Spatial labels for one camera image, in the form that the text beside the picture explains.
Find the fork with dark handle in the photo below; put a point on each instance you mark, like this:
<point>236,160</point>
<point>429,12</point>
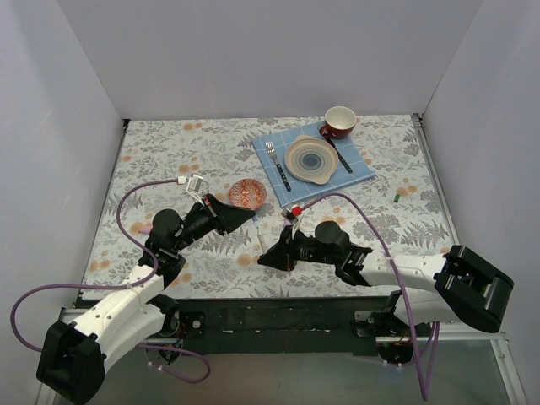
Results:
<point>273,155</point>

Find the red cup white inside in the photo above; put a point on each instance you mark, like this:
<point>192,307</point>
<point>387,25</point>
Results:
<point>339,122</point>

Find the white marker pen blue tip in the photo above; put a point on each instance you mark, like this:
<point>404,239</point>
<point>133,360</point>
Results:
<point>261,239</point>

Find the knife with dark handle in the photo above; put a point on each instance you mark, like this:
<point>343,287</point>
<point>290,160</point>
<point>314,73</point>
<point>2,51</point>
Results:
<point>342,160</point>

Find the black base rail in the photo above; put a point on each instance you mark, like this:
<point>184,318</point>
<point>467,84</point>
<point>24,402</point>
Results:
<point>349,325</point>

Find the beige plate with blue rings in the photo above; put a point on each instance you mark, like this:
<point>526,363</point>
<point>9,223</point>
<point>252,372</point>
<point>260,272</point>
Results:
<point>311,159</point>

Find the floral tablecloth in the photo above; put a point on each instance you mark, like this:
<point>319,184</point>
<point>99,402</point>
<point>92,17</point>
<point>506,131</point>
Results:
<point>220,150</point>

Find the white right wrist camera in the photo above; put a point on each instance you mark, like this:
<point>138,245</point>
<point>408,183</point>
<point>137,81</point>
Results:
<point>292,216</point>

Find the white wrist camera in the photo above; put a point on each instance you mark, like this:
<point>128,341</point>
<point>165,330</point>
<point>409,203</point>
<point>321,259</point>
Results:
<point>193,183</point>
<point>292,216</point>

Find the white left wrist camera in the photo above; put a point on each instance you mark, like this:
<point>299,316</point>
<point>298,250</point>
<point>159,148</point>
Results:
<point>193,183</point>

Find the red patterned small bowl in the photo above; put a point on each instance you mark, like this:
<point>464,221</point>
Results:
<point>248,193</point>

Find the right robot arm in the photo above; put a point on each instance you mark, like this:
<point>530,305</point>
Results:
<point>456,286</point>

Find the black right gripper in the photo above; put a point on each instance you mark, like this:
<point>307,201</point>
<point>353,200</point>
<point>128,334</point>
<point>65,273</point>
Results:
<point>288,249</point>

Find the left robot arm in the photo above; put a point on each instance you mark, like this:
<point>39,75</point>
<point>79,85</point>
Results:
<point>76,355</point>

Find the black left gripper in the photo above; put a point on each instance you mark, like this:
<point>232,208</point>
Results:
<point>215,215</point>

